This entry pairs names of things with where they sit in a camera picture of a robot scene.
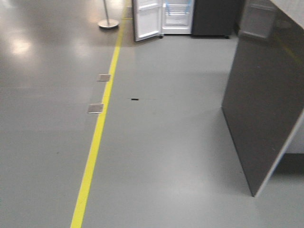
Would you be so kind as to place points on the fridge door with white liner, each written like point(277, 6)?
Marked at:
point(147, 18)

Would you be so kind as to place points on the clear fridge crisper drawer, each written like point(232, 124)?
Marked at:
point(177, 19)

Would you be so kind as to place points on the dark grey side-by-side fridge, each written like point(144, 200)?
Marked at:
point(208, 18)

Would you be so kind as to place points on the yellow floor tape line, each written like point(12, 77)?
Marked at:
point(84, 190)

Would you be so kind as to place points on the metal floor socket plate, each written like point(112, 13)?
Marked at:
point(95, 108)
point(104, 77)

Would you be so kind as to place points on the silver pole stand round base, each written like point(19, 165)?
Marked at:
point(107, 23)

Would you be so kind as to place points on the grey glossy cabinet panel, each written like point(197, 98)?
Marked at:
point(263, 102)

